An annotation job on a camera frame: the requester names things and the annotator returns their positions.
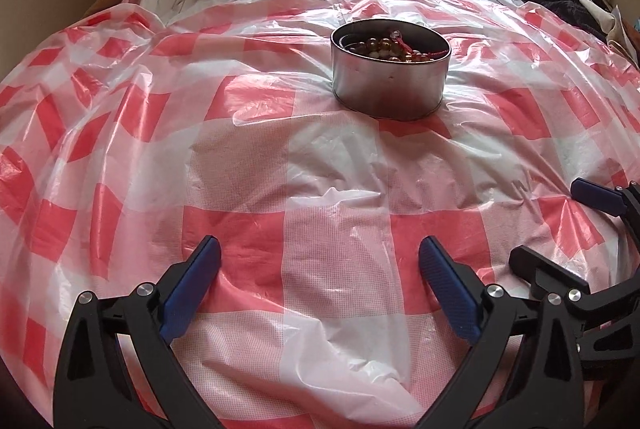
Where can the red white checkered plastic sheet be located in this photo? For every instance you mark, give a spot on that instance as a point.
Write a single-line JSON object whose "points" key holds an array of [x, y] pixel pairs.
{"points": [[200, 159]]}

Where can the round metal tin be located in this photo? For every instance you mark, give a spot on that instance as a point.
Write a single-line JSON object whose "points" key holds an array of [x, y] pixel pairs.
{"points": [[385, 84]]}

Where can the beige cloth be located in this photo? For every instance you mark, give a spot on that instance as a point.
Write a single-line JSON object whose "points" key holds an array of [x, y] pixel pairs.
{"points": [[607, 21]]}

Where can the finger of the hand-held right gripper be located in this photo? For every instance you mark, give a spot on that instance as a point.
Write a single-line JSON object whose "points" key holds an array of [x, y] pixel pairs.
{"points": [[595, 196], [532, 264]]}

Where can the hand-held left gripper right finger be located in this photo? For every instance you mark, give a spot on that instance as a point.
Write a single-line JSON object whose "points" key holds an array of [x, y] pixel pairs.
{"points": [[450, 289]]}

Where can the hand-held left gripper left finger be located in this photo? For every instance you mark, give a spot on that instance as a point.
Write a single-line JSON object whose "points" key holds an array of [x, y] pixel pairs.
{"points": [[192, 289]]}

